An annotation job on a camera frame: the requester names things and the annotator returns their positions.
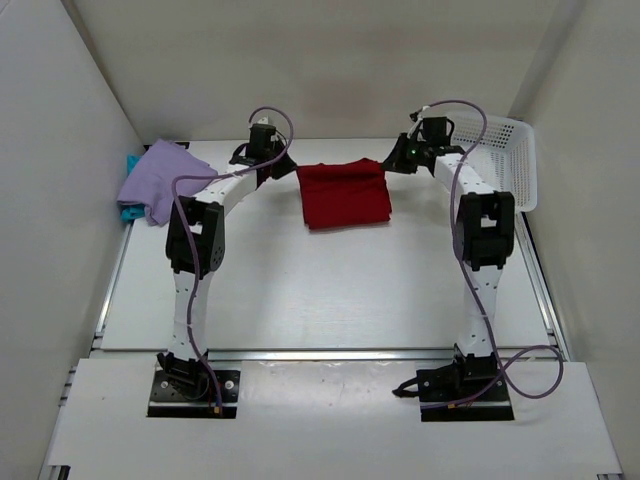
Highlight red t shirt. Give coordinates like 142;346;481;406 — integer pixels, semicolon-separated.
297;158;392;231

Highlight lavender t shirt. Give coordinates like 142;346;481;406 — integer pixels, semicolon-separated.
116;140;218;226

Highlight teal t shirt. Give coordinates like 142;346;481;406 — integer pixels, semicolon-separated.
117;155;145;223

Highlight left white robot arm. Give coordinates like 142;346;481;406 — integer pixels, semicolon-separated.
158;119;297;406

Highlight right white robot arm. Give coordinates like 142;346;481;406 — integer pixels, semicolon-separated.
382;114;515;400

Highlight white plastic laundry basket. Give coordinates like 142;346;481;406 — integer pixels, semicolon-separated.
438;111;537;214

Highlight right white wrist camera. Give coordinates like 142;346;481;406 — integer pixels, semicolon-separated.
407;105;431;138

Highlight aluminium rail bar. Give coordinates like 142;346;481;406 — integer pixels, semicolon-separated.
208;347;454;362

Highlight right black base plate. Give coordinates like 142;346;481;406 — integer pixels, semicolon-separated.
392;361;515;422

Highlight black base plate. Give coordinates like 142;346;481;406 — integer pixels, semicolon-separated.
392;361;515;422
147;366;241;419

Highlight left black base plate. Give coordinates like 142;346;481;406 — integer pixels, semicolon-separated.
147;366;241;419

